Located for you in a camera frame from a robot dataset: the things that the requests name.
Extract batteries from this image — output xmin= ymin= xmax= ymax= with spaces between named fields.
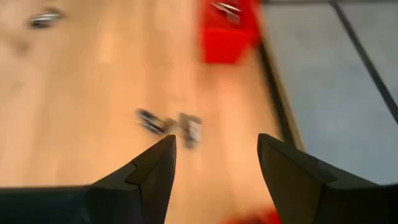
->
xmin=135 ymin=118 xmax=177 ymax=137

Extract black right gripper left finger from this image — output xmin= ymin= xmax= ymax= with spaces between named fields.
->
xmin=0 ymin=134 xmax=177 ymax=224

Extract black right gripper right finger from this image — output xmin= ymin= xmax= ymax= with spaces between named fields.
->
xmin=257 ymin=133 xmax=398 ymax=224

